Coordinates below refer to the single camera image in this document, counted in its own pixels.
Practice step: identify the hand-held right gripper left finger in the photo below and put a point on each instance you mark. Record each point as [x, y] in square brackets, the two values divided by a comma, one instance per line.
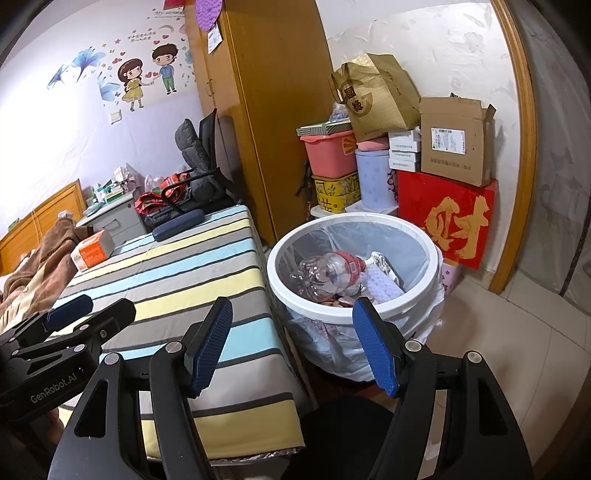
[210, 350]

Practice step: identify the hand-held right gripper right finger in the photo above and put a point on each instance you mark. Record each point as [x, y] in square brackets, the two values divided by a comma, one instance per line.
[376, 355]

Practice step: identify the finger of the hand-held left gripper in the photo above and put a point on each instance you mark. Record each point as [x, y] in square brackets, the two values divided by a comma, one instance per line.
[111, 318]
[69, 308]

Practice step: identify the white foam net sleeve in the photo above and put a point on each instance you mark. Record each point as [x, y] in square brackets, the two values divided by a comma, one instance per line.
[385, 284]

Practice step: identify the clear plastic bottle red label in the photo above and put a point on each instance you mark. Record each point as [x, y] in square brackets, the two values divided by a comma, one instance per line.
[328, 272]

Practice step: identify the white round trash bin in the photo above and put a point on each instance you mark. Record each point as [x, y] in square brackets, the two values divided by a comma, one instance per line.
[295, 295]

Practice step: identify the brown blanket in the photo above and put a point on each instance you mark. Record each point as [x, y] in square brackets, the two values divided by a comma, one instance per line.
[41, 263]

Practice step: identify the orange white box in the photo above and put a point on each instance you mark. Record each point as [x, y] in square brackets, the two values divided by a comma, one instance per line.
[92, 251]

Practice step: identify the grey nightstand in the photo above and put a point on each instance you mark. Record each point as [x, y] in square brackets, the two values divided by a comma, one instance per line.
[124, 221]

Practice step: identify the wooden headboard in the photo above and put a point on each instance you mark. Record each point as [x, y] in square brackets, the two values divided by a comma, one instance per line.
[51, 207]

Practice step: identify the pale floral box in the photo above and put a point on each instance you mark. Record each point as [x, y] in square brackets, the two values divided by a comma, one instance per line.
[451, 277]

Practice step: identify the dark blue glasses case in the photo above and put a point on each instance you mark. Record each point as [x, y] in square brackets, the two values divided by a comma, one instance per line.
[178, 225]

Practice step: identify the red patterned bags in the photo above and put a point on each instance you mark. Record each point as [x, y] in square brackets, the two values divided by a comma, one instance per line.
[154, 201]

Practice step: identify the clutter of small boxes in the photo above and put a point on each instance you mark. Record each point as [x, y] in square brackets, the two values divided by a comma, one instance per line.
[115, 187]

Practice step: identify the clear plastic bag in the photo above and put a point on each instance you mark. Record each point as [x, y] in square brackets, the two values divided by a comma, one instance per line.
[153, 181]

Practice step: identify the red gold gift box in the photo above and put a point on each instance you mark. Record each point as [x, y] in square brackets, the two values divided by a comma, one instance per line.
[443, 221]

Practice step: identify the clear storage box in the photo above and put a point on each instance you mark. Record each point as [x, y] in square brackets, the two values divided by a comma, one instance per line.
[323, 211]

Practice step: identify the yellow patterned box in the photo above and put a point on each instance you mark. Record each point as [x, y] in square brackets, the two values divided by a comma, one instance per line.
[337, 194]

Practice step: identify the pale purple cylindrical bin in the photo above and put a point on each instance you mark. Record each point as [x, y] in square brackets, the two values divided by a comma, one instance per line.
[374, 180]

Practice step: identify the dark folded umbrella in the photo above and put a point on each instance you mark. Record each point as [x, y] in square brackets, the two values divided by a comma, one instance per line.
[306, 189]

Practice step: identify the grey cushion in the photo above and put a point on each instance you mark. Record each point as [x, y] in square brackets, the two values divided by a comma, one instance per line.
[191, 152]

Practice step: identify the black office chair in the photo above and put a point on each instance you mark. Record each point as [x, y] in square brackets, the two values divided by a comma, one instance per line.
[221, 152]

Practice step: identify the pink plastic box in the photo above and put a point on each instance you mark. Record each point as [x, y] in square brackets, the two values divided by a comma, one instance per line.
[328, 157]

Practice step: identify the pink round lid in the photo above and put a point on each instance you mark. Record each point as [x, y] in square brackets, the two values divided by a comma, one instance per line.
[373, 145]

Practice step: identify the open cardboard box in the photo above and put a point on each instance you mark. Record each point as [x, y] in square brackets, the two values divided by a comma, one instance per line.
[455, 143]

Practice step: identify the patterned flat tray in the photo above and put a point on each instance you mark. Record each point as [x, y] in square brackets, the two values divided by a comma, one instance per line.
[318, 129]

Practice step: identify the wooden wardrobe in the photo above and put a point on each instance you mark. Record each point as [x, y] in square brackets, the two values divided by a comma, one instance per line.
[268, 115]

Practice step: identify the brown paper bag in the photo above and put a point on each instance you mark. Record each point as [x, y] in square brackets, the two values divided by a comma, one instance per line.
[378, 97]

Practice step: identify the purple hanging pad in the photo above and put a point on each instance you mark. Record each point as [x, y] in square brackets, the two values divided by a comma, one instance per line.
[210, 14]

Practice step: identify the white wall socket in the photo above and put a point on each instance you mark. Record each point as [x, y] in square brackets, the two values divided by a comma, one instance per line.
[115, 116]

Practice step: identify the cartoon couple wall sticker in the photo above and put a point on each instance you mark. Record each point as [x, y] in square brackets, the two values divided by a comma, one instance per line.
[134, 78]

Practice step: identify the wooden door frame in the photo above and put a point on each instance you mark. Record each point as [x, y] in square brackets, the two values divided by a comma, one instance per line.
[519, 138]

